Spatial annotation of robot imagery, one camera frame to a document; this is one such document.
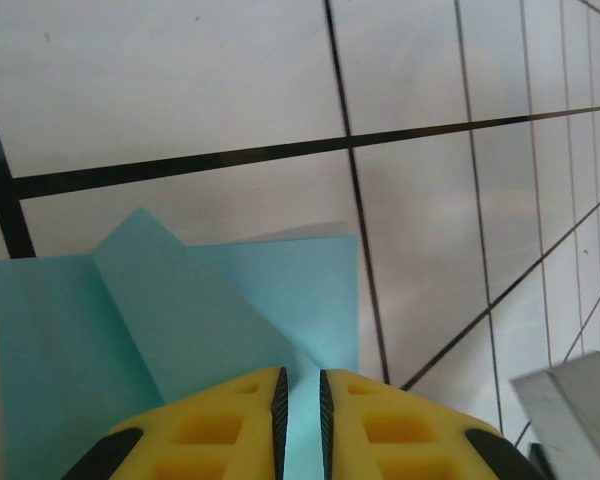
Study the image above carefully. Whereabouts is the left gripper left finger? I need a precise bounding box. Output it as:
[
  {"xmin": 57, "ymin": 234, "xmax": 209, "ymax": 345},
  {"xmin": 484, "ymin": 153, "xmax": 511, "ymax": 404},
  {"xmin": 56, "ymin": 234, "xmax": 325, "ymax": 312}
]
[{"xmin": 62, "ymin": 366, "xmax": 290, "ymax": 480}]

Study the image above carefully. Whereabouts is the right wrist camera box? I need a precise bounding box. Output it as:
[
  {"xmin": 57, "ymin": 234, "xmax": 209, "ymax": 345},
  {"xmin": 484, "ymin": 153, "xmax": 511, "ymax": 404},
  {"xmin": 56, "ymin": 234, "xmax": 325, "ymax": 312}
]
[{"xmin": 509, "ymin": 351, "xmax": 600, "ymax": 480}]

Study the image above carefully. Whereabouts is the light blue paper sheet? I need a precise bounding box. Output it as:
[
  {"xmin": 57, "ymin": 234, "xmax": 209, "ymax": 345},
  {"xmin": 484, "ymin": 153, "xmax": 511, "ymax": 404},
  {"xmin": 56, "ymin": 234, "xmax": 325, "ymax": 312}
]
[{"xmin": 0, "ymin": 205, "xmax": 360, "ymax": 480}]

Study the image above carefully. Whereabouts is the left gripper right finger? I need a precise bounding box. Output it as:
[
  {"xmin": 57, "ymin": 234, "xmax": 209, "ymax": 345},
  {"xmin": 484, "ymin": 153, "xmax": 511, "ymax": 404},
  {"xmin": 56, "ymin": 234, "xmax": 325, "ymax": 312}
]
[{"xmin": 319, "ymin": 368, "xmax": 546, "ymax": 480}]

